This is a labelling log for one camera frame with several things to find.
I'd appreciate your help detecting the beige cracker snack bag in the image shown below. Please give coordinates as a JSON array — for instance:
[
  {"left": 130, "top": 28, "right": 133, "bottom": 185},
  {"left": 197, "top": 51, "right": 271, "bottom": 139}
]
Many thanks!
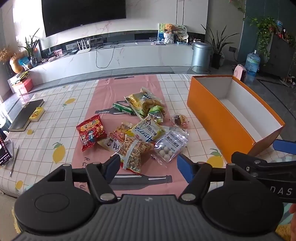
[{"left": 97, "top": 122, "right": 134, "bottom": 153}]

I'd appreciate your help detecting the orange peanut snack bag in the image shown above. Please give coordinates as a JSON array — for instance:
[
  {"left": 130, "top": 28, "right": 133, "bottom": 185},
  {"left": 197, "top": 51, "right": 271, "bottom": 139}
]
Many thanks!
[{"left": 116, "top": 135, "right": 154, "bottom": 174}]

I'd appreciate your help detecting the white ball candy bag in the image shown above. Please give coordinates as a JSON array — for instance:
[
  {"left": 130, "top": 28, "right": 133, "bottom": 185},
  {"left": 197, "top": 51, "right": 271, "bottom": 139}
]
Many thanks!
[{"left": 152, "top": 128, "right": 189, "bottom": 163}]

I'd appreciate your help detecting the red noodle snack bag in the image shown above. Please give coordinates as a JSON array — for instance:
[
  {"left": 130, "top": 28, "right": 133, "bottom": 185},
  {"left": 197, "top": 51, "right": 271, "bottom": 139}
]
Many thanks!
[{"left": 76, "top": 114, "right": 107, "bottom": 152}]

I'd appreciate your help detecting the small clear pastry pack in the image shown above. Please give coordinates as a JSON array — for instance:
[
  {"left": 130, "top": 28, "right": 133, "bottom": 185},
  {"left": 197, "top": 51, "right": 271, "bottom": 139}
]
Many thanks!
[{"left": 171, "top": 113, "right": 188, "bottom": 128}]

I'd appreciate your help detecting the yellow white Anerle bag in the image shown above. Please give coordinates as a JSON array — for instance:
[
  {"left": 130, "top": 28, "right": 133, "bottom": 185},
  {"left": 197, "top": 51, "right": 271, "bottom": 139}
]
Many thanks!
[{"left": 126, "top": 115, "right": 165, "bottom": 142}]

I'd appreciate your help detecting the green sausage stick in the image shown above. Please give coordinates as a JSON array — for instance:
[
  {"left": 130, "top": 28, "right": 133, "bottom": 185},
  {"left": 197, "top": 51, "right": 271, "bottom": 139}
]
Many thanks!
[{"left": 113, "top": 103, "right": 135, "bottom": 115}]

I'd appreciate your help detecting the green seaweed snack bag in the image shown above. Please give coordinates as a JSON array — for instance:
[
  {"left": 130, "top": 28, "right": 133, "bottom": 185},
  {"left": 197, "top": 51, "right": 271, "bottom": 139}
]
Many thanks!
[{"left": 148, "top": 105, "right": 165, "bottom": 123}]

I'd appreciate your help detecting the yellow potato chips bag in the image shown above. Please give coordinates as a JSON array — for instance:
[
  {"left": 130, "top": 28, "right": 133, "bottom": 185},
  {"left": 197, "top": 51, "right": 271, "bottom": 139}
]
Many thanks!
[{"left": 125, "top": 87, "right": 164, "bottom": 120}]

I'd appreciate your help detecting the pink table runner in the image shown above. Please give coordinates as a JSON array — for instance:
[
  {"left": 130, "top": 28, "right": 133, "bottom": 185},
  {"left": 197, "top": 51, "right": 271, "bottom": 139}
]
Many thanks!
[{"left": 71, "top": 75, "right": 187, "bottom": 195}]

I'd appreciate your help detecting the orange cardboard box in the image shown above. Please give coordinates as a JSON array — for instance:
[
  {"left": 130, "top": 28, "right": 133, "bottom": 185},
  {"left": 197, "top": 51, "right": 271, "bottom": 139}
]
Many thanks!
[{"left": 187, "top": 75, "right": 285, "bottom": 162}]

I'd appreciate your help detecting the silver pen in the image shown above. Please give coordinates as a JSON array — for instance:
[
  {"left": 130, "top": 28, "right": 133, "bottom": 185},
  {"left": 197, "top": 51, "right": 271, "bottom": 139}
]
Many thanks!
[{"left": 10, "top": 146, "right": 20, "bottom": 177}]

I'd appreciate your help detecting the yellow tissue pack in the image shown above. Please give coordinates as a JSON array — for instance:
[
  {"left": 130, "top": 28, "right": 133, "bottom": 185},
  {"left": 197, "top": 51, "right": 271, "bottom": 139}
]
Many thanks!
[{"left": 29, "top": 107, "right": 45, "bottom": 122}]

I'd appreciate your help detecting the blue water jug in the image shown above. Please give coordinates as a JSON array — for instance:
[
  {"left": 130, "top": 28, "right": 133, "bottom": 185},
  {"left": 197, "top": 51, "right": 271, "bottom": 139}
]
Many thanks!
[{"left": 245, "top": 50, "right": 260, "bottom": 82}]

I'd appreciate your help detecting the black book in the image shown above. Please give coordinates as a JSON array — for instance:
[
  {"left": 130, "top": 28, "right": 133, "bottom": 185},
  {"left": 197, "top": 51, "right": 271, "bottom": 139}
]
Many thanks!
[{"left": 9, "top": 99, "right": 44, "bottom": 132}]

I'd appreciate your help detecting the dark box at edge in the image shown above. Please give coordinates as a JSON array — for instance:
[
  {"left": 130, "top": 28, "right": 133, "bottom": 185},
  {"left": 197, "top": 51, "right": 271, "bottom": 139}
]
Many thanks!
[{"left": 0, "top": 130, "right": 14, "bottom": 166}]

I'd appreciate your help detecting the potted green plant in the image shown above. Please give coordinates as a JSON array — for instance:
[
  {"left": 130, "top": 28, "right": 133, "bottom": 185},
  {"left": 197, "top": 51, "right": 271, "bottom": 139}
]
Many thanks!
[{"left": 201, "top": 24, "right": 239, "bottom": 69}]

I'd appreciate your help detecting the grey trash can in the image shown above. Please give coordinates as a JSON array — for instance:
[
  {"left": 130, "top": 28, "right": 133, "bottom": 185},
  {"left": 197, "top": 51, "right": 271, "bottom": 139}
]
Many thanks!
[{"left": 191, "top": 42, "right": 212, "bottom": 73}]

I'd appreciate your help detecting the red box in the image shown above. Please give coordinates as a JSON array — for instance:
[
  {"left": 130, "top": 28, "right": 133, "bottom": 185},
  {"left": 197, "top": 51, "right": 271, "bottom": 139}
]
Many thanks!
[{"left": 12, "top": 78, "right": 33, "bottom": 95}]

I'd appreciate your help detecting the hanging vine plant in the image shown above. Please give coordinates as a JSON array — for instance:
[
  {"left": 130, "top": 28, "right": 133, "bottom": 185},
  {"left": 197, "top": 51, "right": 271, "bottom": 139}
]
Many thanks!
[{"left": 249, "top": 16, "right": 277, "bottom": 66}]

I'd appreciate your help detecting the white wifi router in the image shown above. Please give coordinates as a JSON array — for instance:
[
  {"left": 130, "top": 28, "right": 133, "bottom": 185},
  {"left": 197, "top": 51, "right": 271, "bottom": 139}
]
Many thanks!
[{"left": 76, "top": 39, "right": 91, "bottom": 54}]

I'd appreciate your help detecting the orange vase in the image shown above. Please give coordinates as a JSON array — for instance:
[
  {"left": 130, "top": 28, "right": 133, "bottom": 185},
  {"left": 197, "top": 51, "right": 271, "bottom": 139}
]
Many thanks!
[{"left": 10, "top": 53, "right": 24, "bottom": 74}]

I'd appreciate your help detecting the teddy bear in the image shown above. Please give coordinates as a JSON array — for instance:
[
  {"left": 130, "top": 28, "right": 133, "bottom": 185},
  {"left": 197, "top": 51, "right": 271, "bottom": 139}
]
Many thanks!
[{"left": 164, "top": 24, "right": 175, "bottom": 44}]

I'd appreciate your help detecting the left potted plant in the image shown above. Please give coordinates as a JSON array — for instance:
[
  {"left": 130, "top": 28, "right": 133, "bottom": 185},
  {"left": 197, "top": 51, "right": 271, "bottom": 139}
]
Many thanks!
[{"left": 20, "top": 29, "right": 39, "bottom": 67}]

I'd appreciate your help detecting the black television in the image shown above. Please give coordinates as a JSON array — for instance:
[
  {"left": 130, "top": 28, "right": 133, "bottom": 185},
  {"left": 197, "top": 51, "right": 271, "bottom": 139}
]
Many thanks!
[{"left": 41, "top": 0, "right": 126, "bottom": 37}]

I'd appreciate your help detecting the black cable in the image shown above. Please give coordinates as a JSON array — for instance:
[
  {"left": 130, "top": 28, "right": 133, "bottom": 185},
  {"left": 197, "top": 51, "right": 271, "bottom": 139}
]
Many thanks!
[{"left": 95, "top": 40, "right": 125, "bottom": 69}]

